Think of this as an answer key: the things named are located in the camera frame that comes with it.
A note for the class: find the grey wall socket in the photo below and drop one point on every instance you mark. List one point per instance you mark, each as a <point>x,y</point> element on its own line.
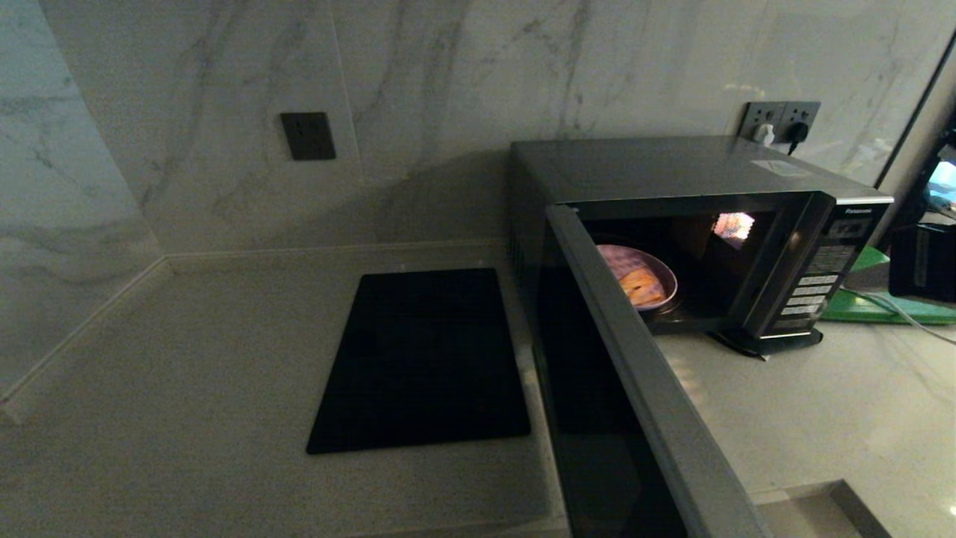
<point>806,111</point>
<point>760,113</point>

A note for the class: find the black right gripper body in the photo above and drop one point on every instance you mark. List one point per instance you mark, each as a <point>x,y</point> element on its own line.
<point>922,261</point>

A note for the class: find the dark single wall socket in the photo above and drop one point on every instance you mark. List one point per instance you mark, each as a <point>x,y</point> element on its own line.
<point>308,136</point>

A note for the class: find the purple plate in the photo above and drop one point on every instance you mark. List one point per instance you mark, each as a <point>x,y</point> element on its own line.
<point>620,261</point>

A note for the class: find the white power plug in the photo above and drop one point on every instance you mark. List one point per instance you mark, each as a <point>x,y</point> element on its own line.
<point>765,134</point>

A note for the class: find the black power plug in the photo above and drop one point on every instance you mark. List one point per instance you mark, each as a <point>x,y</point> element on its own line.
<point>798,132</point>

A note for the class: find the green cutting board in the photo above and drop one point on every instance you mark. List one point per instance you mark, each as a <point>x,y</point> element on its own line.
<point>859,308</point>

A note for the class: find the black induction cooktop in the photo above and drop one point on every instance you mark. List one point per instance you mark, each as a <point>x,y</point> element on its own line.
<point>426,359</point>

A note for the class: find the black glass microwave door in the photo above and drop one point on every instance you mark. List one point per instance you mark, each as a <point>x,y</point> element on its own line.
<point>672,433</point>

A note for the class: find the silver black microwave oven body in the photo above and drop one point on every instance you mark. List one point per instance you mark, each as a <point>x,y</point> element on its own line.
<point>657,166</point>

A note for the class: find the black partition frame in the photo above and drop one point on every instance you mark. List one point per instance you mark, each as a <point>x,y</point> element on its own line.
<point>900,217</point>

